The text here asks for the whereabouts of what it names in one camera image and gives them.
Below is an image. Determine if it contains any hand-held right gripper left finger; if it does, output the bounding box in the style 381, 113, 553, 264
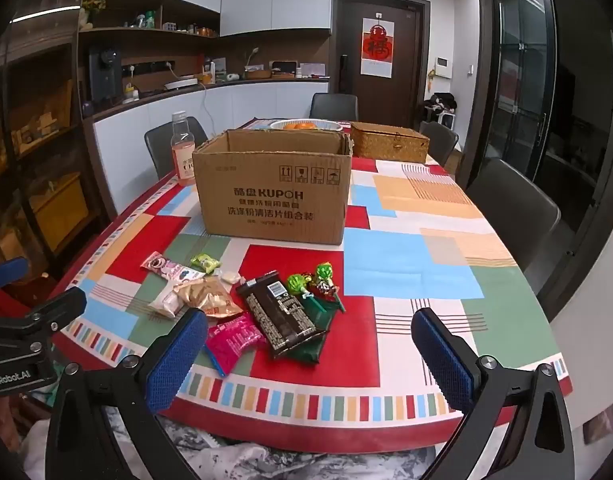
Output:
45, 306, 210, 480

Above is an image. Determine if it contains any white berry print snack packet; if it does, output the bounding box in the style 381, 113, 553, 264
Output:
140, 251, 206, 283

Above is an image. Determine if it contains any brown cardboard box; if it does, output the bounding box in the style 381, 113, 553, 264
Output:
192, 129, 354, 246

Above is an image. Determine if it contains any beige snack packet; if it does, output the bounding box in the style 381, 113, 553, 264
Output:
174, 276, 244, 320

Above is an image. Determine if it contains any pink snack packet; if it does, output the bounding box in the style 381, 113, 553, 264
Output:
205, 314, 267, 378

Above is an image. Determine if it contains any grey dining chair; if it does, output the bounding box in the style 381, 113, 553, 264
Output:
144, 116, 208, 181
419, 121, 459, 167
309, 92, 359, 122
465, 157, 561, 273

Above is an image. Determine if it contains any pink drink bottle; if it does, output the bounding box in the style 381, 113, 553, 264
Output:
170, 111, 196, 186

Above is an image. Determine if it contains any grey patterned cloth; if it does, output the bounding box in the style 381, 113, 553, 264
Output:
16, 407, 437, 480

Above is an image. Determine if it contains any white fruit bowl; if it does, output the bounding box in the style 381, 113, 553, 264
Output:
270, 118, 344, 132

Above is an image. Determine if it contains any wooden wall shelf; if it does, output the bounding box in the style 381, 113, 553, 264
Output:
79, 0, 222, 48

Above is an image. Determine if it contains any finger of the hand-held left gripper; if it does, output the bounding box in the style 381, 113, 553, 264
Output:
0, 286, 88, 342
0, 256, 30, 292

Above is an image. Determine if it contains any white base cabinet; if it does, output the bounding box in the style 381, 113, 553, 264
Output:
84, 80, 329, 201

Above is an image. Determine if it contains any dark brown door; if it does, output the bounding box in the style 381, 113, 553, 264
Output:
333, 0, 431, 128

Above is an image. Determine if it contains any black framed glass door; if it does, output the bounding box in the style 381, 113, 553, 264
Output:
479, 0, 559, 191

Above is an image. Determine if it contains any woven wicker basket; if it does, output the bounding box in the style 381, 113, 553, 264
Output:
349, 121, 431, 164

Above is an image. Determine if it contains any white puffy snack packet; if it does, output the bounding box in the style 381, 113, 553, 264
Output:
147, 282, 192, 318

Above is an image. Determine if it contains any black bag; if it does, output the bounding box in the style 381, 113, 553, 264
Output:
423, 92, 457, 126

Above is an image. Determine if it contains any green candy packet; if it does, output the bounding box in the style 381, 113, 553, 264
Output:
190, 253, 222, 274

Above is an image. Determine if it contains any green foil lollipop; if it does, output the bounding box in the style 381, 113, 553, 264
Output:
311, 261, 340, 302
286, 272, 323, 312

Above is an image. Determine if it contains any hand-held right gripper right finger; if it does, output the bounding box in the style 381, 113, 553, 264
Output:
410, 307, 576, 480

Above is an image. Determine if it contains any dark brown snack packet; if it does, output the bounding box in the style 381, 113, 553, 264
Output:
235, 271, 323, 359

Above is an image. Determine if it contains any dark green snack packet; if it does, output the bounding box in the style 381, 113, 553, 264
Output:
286, 296, 346, 366

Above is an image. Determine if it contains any colourful patchwork tablecloth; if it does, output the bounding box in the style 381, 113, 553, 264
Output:
51, 119, 574, 448

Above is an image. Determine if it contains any red wall calendar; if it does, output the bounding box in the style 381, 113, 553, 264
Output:
361, 16, 394, 79

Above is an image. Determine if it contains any wooden display cabinet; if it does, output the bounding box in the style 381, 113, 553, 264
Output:
0, 10, 102, 286

